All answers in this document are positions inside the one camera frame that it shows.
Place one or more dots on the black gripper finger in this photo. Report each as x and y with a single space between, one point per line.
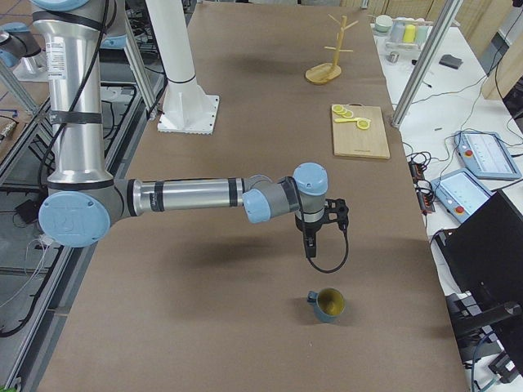
310 246

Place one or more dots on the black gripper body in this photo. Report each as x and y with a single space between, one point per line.
308 229

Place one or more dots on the dark teal mug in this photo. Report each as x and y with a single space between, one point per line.
328 304

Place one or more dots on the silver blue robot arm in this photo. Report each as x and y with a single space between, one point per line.
84 200

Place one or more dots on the wooden mug rack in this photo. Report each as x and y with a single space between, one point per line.
327 72

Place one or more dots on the small metal cup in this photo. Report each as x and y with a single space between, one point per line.
393 57

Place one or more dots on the yellow cup on tray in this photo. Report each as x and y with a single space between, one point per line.
409 33

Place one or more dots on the grey cup on tray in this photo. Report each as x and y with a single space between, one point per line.
397 31

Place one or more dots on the wooden cutting board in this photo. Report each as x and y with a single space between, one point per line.
350 141

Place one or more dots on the yellow plastic knife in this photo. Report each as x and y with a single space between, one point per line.
346 120

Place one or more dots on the lemon slice on knife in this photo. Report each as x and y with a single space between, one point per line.
363 123

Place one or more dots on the black power strip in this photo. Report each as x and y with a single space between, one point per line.
422 187

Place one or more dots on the near teach pendant tablet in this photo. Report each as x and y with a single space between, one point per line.
460 193

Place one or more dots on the teach pendant tablet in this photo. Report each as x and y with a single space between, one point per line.
460 193
485 156

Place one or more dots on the black monitor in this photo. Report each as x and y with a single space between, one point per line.
484 253

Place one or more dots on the far teach pendant tablet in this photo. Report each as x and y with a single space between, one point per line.
485 156

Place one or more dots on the pale green bowl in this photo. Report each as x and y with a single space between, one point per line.
383 23

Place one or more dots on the black flat pad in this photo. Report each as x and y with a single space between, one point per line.
450 61

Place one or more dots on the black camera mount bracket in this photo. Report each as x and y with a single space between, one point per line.
336 211

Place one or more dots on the white pedestal column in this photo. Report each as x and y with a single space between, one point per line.
186 106

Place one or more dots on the aluminium frame post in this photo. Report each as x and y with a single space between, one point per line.
432 45

